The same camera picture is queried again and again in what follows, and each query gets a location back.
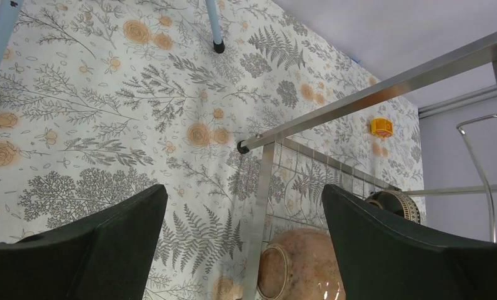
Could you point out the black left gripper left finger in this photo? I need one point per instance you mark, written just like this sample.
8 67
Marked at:
106 255

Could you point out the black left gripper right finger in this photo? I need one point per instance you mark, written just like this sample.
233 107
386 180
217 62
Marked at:
384 256

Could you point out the steel two-tier dish rack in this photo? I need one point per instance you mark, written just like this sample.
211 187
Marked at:
465 58

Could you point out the dark patterned bowl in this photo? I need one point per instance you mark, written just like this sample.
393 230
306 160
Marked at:
397 203

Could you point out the brown speckled bowl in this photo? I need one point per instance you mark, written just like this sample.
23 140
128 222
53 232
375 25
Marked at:
300 264

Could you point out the small yellow object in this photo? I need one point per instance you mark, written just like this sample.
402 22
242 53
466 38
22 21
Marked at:
381 127

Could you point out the floral tablecloth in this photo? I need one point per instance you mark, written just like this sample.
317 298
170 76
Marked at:
100 100

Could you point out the light blue music stand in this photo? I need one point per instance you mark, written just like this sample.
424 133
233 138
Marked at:
10 10

